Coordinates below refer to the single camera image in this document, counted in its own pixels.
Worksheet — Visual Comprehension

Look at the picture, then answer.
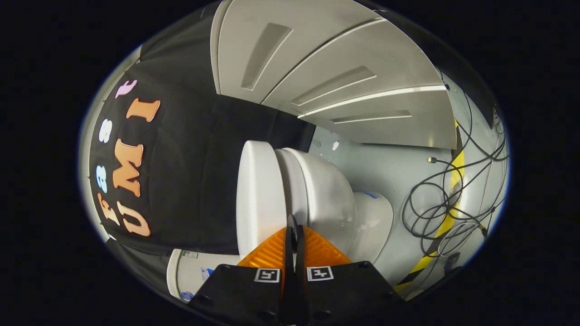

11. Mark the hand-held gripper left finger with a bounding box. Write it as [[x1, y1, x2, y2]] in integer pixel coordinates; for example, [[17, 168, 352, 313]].
[[188, 215, 296, 326]]

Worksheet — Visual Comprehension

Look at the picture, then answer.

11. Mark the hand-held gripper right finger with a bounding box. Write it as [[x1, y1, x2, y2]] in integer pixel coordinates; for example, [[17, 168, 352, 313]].
[[295, 224, 405, 326]]

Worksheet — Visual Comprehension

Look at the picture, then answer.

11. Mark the white toilet seat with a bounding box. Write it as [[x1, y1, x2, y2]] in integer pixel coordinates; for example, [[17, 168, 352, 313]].
[[274, 149, 311, 227]]

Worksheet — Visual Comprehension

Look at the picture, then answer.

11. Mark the yellow black floor tape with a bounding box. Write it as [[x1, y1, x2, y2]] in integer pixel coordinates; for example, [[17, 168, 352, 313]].
[[393, 119, 466, 292]]

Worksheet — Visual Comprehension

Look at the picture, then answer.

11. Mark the black backdrop cloth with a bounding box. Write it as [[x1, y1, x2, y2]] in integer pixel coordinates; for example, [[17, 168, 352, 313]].
[[86, 2, 499, 272]]

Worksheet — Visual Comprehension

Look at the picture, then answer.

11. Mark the white drawer cabinet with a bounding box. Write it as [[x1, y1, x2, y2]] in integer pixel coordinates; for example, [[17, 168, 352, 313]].
[[211, 0, 458, 150]]

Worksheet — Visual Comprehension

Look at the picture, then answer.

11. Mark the black cable bundle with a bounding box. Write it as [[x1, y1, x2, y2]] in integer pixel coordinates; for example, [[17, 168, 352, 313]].
[[401, 68, 510, 243]]

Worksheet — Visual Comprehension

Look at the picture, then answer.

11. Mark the white cable loop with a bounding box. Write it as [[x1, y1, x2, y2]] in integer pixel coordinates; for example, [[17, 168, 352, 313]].
[[437, 221, 482, 258]]

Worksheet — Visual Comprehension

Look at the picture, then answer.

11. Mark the black cable with plug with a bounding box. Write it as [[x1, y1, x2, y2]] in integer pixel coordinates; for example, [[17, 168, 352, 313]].
[[427, 156, 458, 191]]

